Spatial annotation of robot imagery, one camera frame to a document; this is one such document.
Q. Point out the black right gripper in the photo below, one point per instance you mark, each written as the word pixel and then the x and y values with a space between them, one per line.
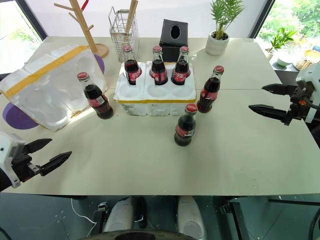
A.
pixel 300 107

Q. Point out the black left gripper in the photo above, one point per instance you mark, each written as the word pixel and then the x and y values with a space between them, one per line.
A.
pixel 21 166

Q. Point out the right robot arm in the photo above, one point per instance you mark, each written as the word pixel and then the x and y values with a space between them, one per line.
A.
pixel 315 135

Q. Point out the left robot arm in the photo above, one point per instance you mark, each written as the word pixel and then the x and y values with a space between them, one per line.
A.
pixel 4 180

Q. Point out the glass cola bottle red cap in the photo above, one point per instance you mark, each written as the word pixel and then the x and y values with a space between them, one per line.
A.
pixel 180 72
pixel 184 130
pixel 132 67
pixel 208 95
pixel 158 70
pixel 97 100

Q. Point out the white foam lid yellow tape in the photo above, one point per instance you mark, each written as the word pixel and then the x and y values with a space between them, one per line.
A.
pixel 50 85

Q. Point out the white foam bottle crate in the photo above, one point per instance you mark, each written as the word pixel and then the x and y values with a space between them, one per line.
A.
pixel 155 100

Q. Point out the black tissue box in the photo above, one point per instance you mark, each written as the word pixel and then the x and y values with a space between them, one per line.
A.
pixel 172 37

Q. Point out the grey side shelf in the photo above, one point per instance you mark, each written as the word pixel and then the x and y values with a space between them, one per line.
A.
pixel 286 73

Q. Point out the white bowl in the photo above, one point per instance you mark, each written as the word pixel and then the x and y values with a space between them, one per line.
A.
pixel 283 62

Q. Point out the round purple mat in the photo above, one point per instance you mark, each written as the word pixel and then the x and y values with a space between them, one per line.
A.
pixel 100 63
pixel 17 118

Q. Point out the woven wicker basket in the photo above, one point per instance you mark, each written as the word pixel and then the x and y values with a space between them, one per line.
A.
pixel 307 58

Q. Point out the green potted plant outdoors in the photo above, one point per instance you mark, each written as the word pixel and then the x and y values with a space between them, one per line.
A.
pixel 281 40

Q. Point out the green plant in white pot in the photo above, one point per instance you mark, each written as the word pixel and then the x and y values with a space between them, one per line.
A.
pixel 217 42

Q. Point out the black table leg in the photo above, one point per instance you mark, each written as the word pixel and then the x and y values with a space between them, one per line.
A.
pixel 101 215
pixel 231 220

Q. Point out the white rounded leg shell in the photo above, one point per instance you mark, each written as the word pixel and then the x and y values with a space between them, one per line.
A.
pixel 118 215
pixel 191 217

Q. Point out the dark rounded shape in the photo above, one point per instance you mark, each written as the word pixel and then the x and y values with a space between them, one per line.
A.
pixel 137 236

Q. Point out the wooden mug tree stand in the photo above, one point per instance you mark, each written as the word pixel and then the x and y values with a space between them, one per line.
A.
pixel 86 30

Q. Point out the wooden sticks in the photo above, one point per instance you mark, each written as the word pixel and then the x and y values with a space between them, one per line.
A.
pixel 130 20

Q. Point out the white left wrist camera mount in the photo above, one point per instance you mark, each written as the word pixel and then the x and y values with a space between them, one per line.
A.
pixel 6 150

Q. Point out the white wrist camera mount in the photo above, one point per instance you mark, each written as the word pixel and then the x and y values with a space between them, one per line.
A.
pixel 6 150
pixel 310 75

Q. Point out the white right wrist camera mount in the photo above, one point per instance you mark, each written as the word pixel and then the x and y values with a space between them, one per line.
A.
pixel 310 75

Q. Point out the black window frame post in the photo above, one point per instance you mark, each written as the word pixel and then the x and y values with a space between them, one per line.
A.
pixel 31 18
pixel 262 17

